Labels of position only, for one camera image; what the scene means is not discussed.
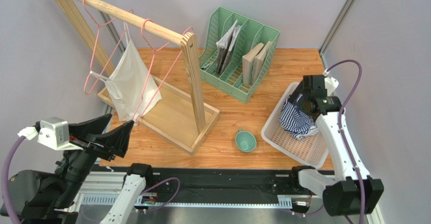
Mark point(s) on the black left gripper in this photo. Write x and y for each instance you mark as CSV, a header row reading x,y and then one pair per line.
x,y
115,140

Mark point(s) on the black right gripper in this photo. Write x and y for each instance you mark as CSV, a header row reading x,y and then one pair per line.
x,y
301,98

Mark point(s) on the blue white striped tank top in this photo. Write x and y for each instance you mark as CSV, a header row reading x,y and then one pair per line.
x,y
293,120

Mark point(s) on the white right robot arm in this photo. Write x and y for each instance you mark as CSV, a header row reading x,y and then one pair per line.
x,y
353,191

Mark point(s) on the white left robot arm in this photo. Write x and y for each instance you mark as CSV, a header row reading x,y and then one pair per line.
x,y
32,196

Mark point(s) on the white plastic basket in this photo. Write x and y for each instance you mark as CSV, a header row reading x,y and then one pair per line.
x,y
311,151

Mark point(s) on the beige books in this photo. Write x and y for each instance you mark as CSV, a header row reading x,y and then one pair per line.
x,y
252,63

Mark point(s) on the wooden clothes rack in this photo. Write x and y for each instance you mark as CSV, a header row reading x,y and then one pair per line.
x,y
187,43

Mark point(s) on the green plastic file organizer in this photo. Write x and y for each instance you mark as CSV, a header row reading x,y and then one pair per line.
x,y
252,33

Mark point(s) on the green ceramic cup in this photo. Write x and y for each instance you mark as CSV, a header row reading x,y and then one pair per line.
x,y
245,141

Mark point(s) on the grey striped folded cloth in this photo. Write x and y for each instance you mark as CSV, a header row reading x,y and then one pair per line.
x,y
225,47

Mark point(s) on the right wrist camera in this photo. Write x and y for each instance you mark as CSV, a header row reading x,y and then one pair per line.
x,y
330,83

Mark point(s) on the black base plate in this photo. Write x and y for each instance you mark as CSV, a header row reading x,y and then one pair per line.
x,y
222,186

